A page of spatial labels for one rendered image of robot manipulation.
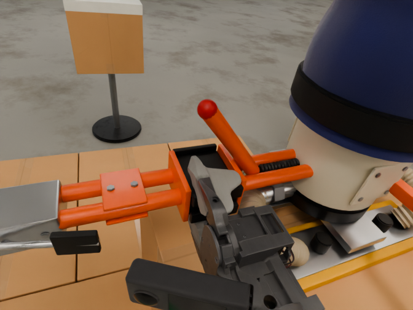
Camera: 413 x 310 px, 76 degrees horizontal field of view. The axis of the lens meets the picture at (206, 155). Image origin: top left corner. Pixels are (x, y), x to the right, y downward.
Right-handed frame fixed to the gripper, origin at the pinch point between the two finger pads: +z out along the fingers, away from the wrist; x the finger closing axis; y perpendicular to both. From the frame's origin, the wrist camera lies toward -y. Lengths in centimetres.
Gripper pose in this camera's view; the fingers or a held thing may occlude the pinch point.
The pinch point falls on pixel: (187, 182)
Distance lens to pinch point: 37.1
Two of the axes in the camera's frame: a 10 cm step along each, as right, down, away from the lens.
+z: -3.3, -6.2, 7.1
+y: 9.4, -1.2, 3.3
